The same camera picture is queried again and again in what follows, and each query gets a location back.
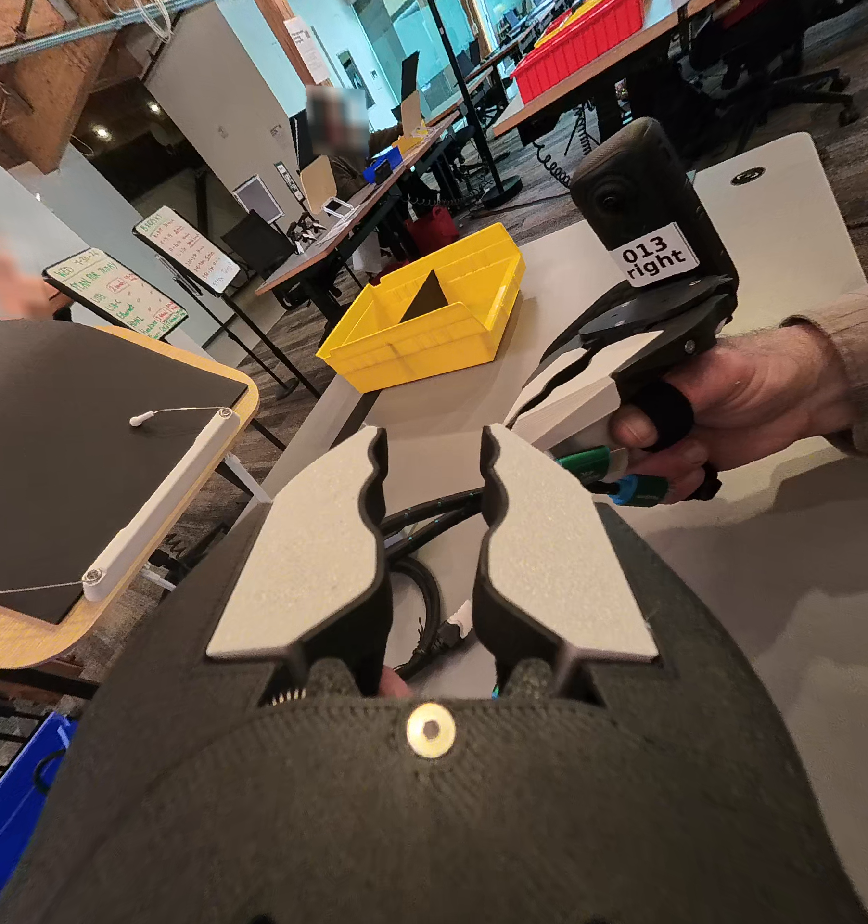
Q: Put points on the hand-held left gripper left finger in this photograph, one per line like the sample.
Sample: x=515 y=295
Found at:
x=304 y=570

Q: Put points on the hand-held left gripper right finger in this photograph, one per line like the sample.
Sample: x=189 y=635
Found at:
x=564 y=570

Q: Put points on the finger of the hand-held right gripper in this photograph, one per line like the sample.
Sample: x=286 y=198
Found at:
x=621 y=350
x=578 y=422

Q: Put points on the person's right hand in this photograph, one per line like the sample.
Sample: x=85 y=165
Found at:
x=766 y=390

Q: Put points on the person's left hand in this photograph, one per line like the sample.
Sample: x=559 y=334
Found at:
x=394 y=684

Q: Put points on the white plastic bar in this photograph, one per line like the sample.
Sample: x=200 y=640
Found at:
x=160 y=505

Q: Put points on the yellow plastic bin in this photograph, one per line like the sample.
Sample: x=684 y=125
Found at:
x=419 y=354

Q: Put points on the red storage bin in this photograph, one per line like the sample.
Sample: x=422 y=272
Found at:
x=434 y=229

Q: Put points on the wooden-edged desk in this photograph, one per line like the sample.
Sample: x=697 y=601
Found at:
x=549 y=108

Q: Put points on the wooden-edged black board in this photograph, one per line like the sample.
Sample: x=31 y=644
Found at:
x=66 y=447

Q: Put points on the long red plastic bin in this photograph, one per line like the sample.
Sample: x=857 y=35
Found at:
x=578 y=50

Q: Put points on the small yellow bin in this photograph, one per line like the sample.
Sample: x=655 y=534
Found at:
x=412 y=141

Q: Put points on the small blue bin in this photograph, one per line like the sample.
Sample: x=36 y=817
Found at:
x=383 y=159

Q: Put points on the shallow yellow bin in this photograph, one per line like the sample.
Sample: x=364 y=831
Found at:
x=571 y=14

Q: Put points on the long grey desk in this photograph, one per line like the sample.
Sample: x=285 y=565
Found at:
x=318 y=252

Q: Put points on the black office chair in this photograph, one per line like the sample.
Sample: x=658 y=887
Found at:
x=257 y=242

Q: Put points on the whiteboard with green writing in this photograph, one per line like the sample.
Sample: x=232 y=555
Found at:
x=116 y=292

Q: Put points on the whiteboard on black stand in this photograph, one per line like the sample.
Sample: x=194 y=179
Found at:
x=185 y=249

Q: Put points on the grey framed picture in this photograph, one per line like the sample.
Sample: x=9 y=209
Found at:
x=259 y=198

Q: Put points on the blue plastic bin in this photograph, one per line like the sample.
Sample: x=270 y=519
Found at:
x=8 y=801

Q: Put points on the white paper notice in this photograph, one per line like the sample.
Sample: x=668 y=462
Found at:
x=305 y=47

